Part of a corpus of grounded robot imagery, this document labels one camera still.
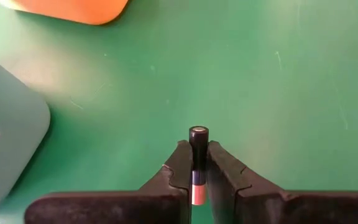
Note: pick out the light teal plastic bin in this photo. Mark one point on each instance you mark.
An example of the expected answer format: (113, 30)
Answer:
(11, 124)

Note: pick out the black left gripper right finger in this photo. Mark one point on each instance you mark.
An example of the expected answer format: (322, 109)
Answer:
(259, 207)

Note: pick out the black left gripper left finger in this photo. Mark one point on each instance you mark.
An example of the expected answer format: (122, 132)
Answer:
(154, 207)

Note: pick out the yellow plastic bin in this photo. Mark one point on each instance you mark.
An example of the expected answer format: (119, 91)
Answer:
(73, 9)

